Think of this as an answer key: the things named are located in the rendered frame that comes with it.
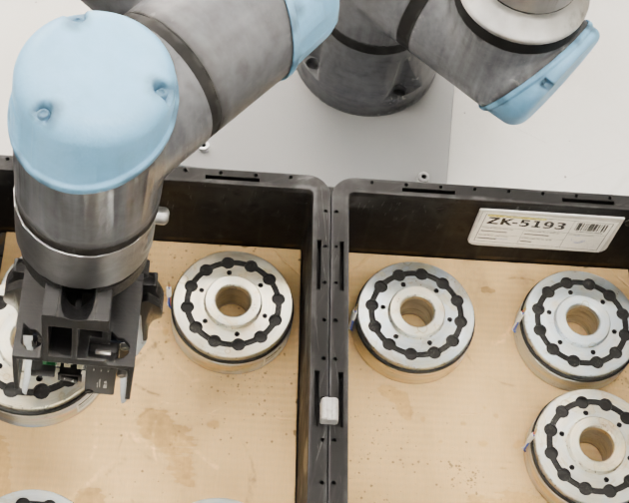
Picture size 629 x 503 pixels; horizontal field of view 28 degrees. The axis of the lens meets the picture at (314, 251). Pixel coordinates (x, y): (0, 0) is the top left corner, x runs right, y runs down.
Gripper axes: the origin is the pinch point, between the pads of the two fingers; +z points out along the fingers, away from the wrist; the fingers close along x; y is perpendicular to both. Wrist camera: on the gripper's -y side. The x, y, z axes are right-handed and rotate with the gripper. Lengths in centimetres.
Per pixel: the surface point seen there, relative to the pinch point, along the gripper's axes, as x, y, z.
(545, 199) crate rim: 36.5, -18.9, 3.7
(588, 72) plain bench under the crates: 52, -51, 26
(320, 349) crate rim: 17.9, -3.8, 5.3
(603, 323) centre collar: 43.2, -10.7, 9.4
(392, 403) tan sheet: 25.9, -3.7, 14.6
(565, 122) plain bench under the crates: 48, -43, 26
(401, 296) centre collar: 25.8, -12.0, 11.0
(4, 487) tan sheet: -5.1, 5.3, 17.3
